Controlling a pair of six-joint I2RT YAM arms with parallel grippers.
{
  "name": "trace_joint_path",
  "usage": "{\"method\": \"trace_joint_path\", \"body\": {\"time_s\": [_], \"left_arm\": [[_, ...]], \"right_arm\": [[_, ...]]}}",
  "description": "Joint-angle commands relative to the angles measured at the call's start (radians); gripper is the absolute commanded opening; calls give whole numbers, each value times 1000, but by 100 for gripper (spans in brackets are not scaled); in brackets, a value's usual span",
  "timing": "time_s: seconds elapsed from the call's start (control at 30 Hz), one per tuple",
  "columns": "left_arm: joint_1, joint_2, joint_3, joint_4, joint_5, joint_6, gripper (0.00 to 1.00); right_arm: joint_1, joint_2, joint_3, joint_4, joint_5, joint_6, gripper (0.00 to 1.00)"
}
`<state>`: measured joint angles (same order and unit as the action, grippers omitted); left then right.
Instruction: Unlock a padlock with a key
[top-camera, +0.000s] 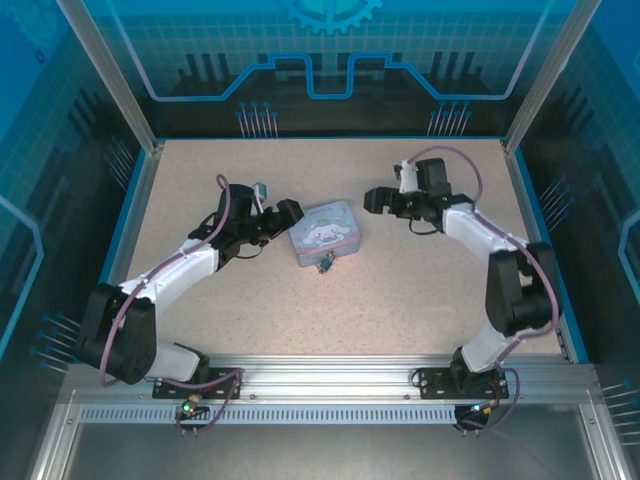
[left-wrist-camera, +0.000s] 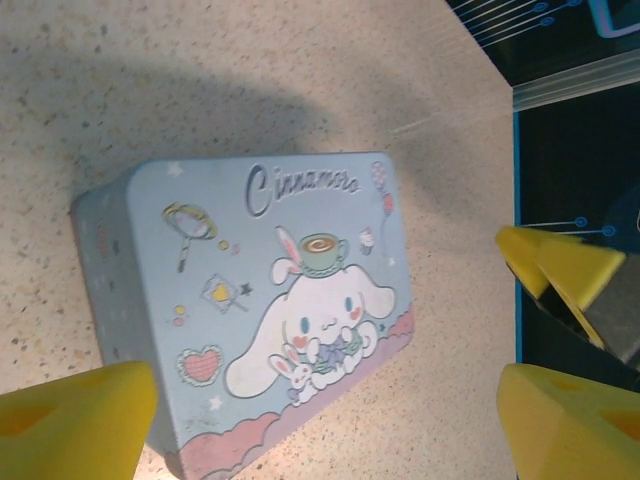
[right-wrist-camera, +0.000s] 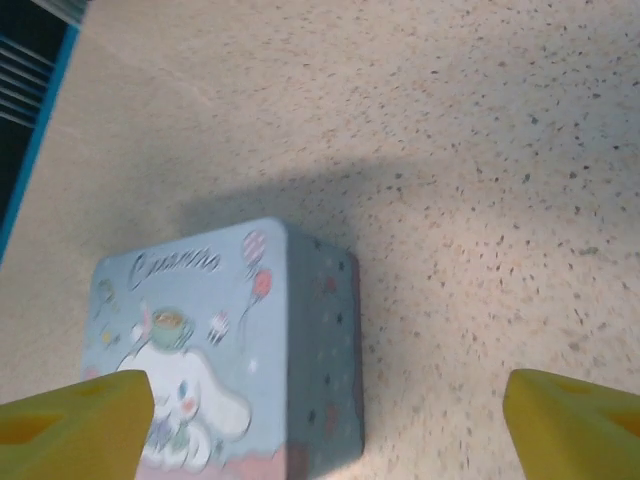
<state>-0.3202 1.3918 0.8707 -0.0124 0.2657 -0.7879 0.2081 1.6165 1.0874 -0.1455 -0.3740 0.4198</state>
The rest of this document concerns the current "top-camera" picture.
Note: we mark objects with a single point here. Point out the light blue cartoon pouch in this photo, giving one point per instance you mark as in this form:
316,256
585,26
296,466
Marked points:
322,232

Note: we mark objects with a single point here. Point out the small metal key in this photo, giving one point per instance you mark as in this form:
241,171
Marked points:
321,270

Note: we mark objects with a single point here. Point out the small padlock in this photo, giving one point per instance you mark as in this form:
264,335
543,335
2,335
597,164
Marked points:
328,260

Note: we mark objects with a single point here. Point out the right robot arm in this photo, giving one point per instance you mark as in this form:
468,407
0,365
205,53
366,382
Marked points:
470,230

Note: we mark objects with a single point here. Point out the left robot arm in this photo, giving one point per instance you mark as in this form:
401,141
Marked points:
175,270

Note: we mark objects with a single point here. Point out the grey steel sheet panel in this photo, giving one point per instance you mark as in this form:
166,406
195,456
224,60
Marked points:
320,450

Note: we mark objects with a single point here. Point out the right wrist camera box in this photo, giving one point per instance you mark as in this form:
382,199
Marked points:
407,176

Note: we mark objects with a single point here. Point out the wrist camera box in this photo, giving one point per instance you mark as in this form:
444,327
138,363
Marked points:
260,190
407,176

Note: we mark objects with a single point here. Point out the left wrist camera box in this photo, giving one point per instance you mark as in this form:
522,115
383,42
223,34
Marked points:
260,190

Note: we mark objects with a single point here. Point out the aluminium side rail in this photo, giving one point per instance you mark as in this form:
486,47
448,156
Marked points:
537,250
135,210

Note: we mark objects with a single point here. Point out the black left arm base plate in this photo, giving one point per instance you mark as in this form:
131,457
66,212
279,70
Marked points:
225,382

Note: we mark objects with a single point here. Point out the aluminium frame post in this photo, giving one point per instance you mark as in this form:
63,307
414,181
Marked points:
537,80
115,80

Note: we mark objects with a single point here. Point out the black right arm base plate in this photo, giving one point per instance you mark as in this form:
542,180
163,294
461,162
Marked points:
435,384

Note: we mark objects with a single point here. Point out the aluminium mounting rail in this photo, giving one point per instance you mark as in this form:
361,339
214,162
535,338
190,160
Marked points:
330,377

